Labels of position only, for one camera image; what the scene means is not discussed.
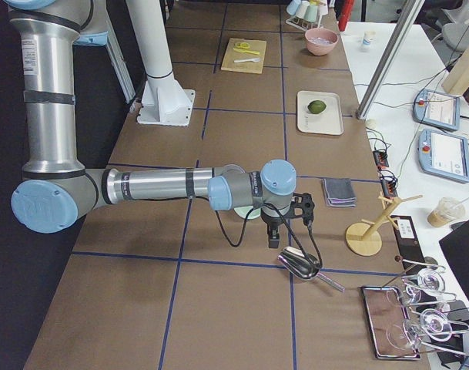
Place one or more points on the aluminium frame post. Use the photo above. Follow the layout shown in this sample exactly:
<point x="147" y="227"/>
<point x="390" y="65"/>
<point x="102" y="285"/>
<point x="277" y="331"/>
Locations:
<point x="407" y="17"/>

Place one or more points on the wooden cutting board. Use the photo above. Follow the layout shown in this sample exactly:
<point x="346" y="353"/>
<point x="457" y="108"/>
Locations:
<point x="247" y="67"/>

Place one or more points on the white rabbit tray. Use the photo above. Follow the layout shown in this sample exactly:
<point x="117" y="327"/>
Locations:
<point x="329" y="122"/>

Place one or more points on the wooden mug tree stand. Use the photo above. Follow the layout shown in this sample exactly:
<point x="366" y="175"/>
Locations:
<point x="363" y="237"/>

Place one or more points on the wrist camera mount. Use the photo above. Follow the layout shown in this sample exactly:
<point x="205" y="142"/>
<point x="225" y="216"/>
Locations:
<point x="302" y="207"/>

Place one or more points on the yellow plastic knife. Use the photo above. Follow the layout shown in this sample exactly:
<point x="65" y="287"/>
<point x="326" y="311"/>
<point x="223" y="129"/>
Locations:
<point x="246" y="51"/>

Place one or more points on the green cup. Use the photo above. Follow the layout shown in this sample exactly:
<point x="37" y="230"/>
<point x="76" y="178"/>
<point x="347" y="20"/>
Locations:
<point x="312" y="13"/>

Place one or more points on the white cup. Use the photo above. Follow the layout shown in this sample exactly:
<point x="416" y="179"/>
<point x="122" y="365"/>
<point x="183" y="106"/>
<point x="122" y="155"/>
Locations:
<point x="302" y="9"/>

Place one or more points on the wine glass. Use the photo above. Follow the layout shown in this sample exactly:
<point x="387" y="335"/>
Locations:
<point x="427" y="286"/>
<point x="431" y="326"/>

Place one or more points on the wine glass lower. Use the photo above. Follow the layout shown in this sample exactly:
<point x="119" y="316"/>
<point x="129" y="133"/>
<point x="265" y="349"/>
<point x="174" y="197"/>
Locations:
<point x="431" y="326"/>

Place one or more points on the blue cup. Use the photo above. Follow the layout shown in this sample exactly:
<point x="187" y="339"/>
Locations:
<point x="293" y="6"/>

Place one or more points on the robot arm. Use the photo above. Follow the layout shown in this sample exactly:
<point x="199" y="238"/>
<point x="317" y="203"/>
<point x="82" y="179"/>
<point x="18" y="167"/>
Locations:
<point x="56" y="189"/>

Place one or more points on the paper cup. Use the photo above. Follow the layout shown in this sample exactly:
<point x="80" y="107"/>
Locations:
<point x="367" y="40"/>

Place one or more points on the black framed tray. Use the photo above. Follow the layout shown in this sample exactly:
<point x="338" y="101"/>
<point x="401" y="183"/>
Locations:
<point x="385" y="315"/>

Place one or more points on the grey folded cloth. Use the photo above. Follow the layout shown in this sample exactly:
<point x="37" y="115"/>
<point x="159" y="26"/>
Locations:
<point x="339" y="192"/>

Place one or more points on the power strip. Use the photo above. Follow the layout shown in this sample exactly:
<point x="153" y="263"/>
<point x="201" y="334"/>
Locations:
<point x="388" y="180"/>

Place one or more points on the green avocado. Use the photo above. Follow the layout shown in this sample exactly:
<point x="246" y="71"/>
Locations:
<point x="316" y="107"/>

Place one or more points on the teach pendant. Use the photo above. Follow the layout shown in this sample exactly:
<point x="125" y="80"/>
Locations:
<point x="437" y="109"/>
<point x="444" y="155"/>

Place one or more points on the white pillar base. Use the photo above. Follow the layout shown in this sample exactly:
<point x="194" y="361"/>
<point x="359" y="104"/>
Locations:
<point x="164" y="101"/>

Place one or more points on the iced coffee cup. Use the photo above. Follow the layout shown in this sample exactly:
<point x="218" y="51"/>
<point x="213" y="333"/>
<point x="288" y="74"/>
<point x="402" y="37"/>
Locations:
<point x="447" y="210"/>

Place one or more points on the clear ice cubes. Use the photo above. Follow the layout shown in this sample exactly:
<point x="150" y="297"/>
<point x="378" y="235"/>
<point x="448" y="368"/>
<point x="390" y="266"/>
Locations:
<point x="321" y="41"/>

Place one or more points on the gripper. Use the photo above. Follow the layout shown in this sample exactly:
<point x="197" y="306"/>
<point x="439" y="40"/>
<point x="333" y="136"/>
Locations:
<point x="272" y="222"/>

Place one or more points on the metal scoop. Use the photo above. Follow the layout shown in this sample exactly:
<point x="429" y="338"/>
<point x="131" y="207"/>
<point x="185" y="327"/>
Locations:
<point x="305" y="266"/>

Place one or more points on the green bowl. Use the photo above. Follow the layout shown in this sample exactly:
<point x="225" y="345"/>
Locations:
<point x="247" y="212"/>

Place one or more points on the pink bowl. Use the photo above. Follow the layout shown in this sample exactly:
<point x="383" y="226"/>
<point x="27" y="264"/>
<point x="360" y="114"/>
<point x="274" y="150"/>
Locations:
<point x="321" y="32"/>

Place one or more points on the near teach pendant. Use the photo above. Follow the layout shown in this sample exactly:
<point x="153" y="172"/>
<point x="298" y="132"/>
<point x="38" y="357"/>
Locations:
<point x="444" y="155"/>

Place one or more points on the white plastic spoon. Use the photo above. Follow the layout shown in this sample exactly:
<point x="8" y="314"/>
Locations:
<point x="246" y="60"/>

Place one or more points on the wine glass upper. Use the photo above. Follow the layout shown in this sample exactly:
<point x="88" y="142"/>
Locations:
<point x="427" y="286"/>

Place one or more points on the red fire extinguisher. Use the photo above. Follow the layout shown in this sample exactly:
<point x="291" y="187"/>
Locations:
<point x="346" y="8"/>

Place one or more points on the far teach pendant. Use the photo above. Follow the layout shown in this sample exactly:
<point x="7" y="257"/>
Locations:
<point x="437" y="109"/>

